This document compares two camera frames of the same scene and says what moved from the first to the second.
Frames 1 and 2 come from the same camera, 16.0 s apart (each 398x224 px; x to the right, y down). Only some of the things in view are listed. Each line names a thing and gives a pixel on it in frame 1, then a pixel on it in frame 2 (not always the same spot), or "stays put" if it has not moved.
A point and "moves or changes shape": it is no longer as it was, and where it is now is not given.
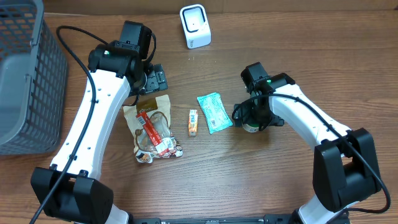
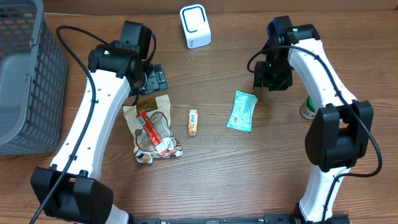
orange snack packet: x=193 y=122 stays put
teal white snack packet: x=217 y=117 moves or changes shape
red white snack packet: x=161 y=145 stays put
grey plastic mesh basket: x=34 y=74 stays put
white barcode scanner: x=196 y=26 stays put
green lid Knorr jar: x=250 y=128 moves or changes shape
